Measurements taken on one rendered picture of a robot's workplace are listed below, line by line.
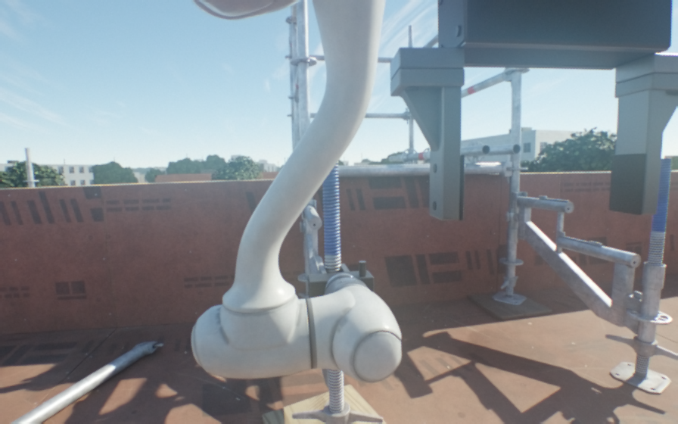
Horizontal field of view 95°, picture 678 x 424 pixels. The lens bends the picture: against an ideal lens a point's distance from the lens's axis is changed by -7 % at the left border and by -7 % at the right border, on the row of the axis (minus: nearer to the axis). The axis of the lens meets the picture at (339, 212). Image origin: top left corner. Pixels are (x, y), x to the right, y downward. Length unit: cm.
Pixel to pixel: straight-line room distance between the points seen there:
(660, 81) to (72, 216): 195
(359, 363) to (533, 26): 39
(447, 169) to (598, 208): 233
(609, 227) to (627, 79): 233
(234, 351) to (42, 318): 174
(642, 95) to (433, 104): 14
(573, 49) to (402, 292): 172
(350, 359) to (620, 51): 39
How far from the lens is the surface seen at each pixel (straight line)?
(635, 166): 29
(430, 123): 22
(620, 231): 269
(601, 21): 26
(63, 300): 208
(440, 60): 22
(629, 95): 30
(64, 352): 189
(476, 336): 166
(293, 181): 44
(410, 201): 180
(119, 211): 185
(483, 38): 22
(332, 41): 47
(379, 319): 46
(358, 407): 116
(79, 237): 195
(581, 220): 244
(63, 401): 146
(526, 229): 188
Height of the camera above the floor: 74
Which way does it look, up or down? 7 degrees down
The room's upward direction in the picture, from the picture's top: 1 degrees counter-clockwise
